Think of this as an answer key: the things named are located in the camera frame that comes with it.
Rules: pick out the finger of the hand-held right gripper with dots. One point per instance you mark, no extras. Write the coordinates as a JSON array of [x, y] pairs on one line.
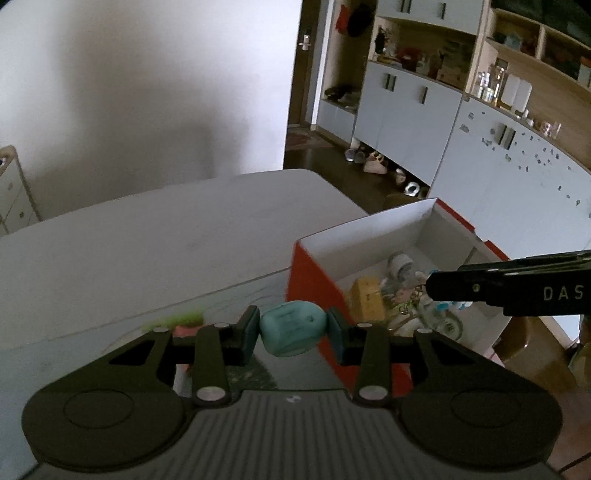
[[461, 286]]

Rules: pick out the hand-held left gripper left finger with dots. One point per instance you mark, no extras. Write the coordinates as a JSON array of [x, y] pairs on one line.
[[251, 331]]

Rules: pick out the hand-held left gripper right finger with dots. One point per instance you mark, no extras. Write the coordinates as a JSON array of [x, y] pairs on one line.
[[336, 333]]

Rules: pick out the teal rounded block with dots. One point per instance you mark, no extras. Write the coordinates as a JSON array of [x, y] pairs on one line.
[[291, 328]]

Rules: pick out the yellow printed carton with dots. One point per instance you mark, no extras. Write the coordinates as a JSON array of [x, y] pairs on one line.
[[367, 300]]

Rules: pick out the orange and white cardboard box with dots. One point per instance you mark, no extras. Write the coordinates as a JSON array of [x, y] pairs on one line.
[[311, 277]]

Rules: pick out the white round container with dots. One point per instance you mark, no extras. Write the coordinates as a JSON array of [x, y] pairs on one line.
[[447, 326]]

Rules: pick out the wooden chair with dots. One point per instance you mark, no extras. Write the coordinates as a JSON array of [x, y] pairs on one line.
[[531, 346]]

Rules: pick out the small patterned toy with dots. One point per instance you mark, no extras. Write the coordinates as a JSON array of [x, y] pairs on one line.
[[402, 288]]

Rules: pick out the pink block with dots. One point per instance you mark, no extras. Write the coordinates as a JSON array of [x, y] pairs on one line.
[[187, 331]]

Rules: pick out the white tape roll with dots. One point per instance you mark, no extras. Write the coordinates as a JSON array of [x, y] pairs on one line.
[[399, 265]]

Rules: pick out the green plastic toy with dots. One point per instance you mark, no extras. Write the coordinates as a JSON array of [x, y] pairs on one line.
[[178, 318]]

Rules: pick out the white round shoe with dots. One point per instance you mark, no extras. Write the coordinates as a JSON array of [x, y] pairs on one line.
[[412, 189]]

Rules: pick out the wide light blue cabinet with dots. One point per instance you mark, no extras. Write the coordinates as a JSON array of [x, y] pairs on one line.
[[512, 175]]

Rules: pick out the beige shoe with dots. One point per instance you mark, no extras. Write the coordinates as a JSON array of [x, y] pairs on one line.
[[400, 175]]

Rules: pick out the pink shoe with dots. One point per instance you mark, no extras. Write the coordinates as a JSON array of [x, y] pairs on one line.
[[375, 163]]

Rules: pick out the grey shoe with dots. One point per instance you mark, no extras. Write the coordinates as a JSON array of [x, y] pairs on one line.
[[354, 155]]

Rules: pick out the tall light blue cabinet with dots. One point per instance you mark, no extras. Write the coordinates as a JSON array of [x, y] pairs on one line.
[[401, 124]]

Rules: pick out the patterned door mat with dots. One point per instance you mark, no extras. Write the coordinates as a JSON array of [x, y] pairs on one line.
[[307, 140]]

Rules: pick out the white canister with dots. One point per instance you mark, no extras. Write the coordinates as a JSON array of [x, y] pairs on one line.
[[516, 93]]

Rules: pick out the glass jars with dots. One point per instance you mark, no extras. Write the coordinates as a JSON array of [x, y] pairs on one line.
[[490, 85]]

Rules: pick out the low light blue shoe cabinet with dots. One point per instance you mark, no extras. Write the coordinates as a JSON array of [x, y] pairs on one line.
[[336, 121]]

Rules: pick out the dark shoes on cabinet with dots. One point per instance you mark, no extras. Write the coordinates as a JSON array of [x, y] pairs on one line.
[[341, 96]]

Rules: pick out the wooden shelf with ornaments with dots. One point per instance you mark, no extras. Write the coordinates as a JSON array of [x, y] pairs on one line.
[[422, 53]]

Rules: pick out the dark brown door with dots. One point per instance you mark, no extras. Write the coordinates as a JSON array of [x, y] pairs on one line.
[[308, 69]]

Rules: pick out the light blue upper cabinet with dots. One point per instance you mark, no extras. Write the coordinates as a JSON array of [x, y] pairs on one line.
[[429, 14]]

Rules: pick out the wooden chest of drawers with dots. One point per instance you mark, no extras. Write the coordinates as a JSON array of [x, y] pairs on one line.
[[14, 194]]

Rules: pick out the black hanging garment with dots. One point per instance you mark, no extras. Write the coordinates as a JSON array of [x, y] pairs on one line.
[[360, 21]]

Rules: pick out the red hanging garment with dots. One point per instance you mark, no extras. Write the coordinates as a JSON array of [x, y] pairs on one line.
[[343, 18]]

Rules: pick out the silver door lock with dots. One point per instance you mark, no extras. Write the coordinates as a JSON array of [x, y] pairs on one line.
[[304, 38]]

